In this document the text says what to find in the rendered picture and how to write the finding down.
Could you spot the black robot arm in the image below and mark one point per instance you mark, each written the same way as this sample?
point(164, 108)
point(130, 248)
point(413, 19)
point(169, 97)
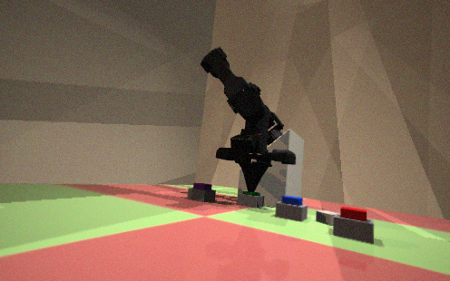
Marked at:
point(244, 99)

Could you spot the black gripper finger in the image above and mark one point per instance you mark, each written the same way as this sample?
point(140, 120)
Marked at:
point(247, 169)
point(259, 169)

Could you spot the red button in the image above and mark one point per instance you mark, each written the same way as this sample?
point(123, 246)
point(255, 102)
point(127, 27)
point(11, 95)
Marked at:
point(354, 224)

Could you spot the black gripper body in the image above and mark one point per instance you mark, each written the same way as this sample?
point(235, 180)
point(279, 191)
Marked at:
point(284, 156)

